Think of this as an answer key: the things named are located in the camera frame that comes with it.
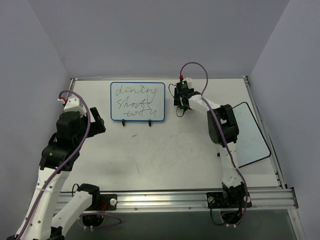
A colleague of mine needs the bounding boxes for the blue framed whiteboard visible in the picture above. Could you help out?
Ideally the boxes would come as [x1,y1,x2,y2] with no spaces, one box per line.
[110,81,166,123]

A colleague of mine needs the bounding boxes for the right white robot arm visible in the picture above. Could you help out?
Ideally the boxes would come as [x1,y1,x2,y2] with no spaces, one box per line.
[174,80,249,207]

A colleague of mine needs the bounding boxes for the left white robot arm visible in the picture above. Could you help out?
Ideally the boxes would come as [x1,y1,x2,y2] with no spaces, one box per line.
[8,107,106,240]

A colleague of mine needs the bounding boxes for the black framed whiteboard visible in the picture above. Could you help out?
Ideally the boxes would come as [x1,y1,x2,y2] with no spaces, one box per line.
[232,102,271,168]

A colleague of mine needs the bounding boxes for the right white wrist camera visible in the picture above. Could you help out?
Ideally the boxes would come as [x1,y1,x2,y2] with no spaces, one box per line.
[179,75,192,83]

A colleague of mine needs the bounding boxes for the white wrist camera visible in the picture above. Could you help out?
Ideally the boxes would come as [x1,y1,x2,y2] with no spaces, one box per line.
[179,75,192,83]
[57,97,86,115]

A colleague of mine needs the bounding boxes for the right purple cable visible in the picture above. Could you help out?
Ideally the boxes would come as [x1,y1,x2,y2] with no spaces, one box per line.
[180,62,252,226]

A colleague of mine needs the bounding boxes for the purple cable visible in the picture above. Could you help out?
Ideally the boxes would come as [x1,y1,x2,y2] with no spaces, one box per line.
[180,62,252,226]
[14,89,123,240]

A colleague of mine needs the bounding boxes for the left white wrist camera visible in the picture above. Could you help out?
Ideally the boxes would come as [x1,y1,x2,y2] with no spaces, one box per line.
[57,97,86,115]

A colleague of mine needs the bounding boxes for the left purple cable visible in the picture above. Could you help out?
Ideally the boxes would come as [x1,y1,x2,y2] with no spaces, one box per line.
[14,89,123,240]

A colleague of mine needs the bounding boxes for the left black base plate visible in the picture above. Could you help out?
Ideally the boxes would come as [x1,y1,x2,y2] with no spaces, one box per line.
[98,193,118,212]

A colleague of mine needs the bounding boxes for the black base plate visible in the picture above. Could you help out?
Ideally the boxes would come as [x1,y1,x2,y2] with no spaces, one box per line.
[98,193,118,212]
[206,191,246,209]

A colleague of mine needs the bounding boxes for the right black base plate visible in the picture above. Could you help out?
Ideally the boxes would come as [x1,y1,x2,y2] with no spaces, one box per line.
[206,191,246,209]

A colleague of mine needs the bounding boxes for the aluminium mounting rail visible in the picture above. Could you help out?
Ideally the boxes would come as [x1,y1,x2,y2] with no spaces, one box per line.
[102,187,298,213]

